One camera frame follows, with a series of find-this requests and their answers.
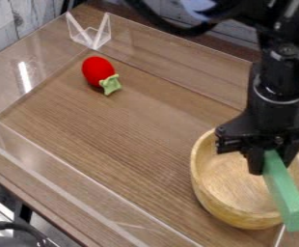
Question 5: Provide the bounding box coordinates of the red plush strawberry toy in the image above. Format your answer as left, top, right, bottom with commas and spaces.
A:
82, 56, 122, 96

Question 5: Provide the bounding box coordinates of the clear acrylic corner bracket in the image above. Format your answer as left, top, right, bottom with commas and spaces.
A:
66, 12, 111, 50

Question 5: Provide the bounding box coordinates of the black metal table frame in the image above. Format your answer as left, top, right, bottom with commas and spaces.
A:
10, 199, 67, 247

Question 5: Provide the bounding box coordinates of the green rectangular block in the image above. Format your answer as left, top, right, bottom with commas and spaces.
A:
263, 150, 299, 232

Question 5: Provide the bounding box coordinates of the black cable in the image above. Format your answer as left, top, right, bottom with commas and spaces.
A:
0, 221, 51, 247

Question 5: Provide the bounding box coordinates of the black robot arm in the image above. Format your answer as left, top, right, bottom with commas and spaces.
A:
126, 0, 299, 175

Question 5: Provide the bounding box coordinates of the light brown wooden bowl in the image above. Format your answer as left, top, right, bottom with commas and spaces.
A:
190, 131, 299, 230

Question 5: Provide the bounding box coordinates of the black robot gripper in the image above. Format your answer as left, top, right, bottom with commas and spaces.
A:
215, 93, 299, 176

